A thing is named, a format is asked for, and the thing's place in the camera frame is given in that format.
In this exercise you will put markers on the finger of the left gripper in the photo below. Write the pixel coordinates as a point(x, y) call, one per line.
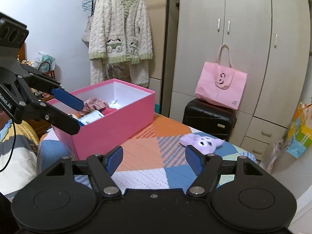
point(58, 118)
point(41, 82)

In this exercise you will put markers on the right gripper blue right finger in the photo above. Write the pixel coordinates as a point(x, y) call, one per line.
point(206, 169)

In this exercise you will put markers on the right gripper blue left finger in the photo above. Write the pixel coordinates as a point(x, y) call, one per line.
point(102, 167)

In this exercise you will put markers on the purple plush toy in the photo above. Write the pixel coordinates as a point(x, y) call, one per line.
point(204, 144)

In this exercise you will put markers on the orange beauty sponge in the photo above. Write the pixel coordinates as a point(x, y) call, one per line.
point(74, 116)

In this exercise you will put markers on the pink floral cloth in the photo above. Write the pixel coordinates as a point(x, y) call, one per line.
point(92, 104)

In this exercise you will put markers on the blue white tissue pack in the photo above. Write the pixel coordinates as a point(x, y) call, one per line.
point(90, 118)

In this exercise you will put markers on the magenta fluffy ball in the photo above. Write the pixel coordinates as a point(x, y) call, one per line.
point(107, 110)

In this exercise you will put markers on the red woven basket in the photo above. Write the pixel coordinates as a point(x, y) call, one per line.
point(45, 68)

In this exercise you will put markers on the patchwork knitted blanket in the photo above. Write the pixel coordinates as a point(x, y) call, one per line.
point(152, 159)

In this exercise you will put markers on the black suitcase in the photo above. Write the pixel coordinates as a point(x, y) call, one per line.
point(211, 119)

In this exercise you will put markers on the pink cardboard storage box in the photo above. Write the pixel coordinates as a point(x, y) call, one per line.
point(133, 110)

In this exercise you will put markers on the beige canvas bag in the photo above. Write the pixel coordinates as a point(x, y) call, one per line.
point(86, 33)

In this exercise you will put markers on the pink tote bag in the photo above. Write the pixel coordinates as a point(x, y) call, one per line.
point(221, 85)

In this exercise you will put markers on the cream knitted cardigan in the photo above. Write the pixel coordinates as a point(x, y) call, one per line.
point(120, 42)

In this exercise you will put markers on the colourful paper gift bag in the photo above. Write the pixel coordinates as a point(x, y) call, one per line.
point(299, 133)

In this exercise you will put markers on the grey wooden wardrobe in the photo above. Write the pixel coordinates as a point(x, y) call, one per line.
point(269, 40)

